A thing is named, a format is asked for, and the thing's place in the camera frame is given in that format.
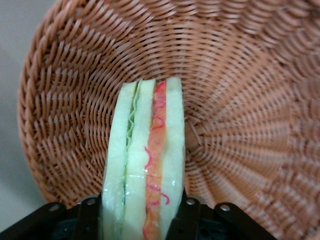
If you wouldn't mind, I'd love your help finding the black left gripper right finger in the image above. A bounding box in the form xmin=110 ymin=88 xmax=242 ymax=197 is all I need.
xmin=167 ymin=188 xmax=285 ymax=240

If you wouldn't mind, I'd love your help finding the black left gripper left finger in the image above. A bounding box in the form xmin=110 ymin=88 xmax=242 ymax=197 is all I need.
xmin=0 ymin=194 xmax=104 ymax=240

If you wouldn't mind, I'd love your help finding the triangular sandwich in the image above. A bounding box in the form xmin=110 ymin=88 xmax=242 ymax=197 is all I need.
xmin=98 ymin=77 xmax=187 ymax=240

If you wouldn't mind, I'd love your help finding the round brown wicker basket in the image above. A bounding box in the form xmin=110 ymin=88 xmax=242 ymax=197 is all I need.
xmin=16 ymin=0 xmax=320 ymax=240

